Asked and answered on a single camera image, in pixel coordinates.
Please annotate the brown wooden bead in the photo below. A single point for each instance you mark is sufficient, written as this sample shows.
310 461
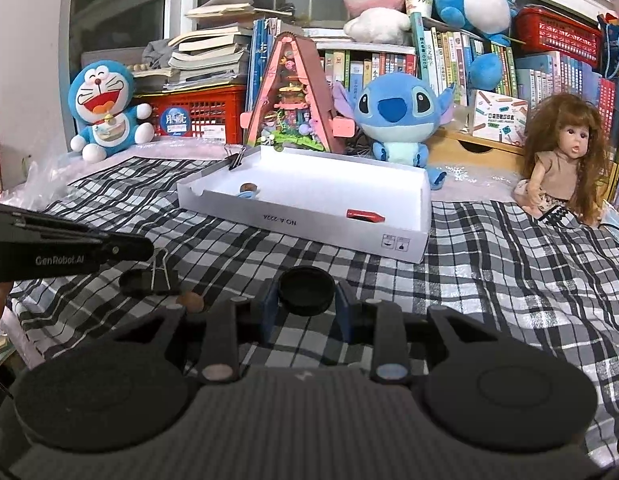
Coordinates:
193 302

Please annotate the red plastic basket right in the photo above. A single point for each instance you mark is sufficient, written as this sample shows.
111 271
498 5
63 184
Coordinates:
542 30

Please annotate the brown haired baby doll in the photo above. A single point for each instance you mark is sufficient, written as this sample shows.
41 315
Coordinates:
565 155

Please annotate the wooden drawer box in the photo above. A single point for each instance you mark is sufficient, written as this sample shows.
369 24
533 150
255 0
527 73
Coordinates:
450 147

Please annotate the red plastic crate left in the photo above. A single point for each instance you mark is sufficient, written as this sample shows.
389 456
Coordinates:
211 114

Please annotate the black binder clip on box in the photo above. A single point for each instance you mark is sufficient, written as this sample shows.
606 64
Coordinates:
234 160

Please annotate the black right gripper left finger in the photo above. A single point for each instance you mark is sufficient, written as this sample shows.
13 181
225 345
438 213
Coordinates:
235 321

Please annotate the blue white penguin plush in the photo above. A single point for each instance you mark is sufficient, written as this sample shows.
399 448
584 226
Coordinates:
488 18

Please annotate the Doraemon plush toy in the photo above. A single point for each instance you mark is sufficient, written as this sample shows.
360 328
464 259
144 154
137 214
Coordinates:
100 101

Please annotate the stack of books on crate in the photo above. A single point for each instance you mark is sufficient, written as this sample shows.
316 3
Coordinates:
230 38

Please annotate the red marker pen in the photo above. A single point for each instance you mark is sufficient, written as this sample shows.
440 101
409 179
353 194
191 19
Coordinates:
364 215

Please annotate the large black binder clip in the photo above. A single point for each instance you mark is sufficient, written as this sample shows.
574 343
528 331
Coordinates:
160 278

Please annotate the black white plaid cloth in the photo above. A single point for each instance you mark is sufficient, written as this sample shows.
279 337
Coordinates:
553 284

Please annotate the pink triangular diorama toy house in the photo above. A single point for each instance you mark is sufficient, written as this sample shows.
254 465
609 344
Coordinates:
295 106

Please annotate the white cardboard box tray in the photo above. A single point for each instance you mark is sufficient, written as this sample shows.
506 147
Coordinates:
306 194

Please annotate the blue Stitch plush toy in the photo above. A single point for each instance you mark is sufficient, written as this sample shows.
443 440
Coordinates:
398 112

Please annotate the pink glittery cloth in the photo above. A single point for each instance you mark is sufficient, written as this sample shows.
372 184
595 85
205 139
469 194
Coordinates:
187 147

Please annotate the pink bunny plush toy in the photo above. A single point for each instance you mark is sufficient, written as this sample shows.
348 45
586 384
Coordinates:
377 22

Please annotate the black round lid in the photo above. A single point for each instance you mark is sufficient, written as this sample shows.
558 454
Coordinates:
306 291

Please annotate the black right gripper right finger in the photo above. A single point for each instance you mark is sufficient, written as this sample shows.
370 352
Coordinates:
380 324

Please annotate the white patterned stationery box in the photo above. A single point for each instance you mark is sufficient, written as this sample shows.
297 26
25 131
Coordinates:
499 118

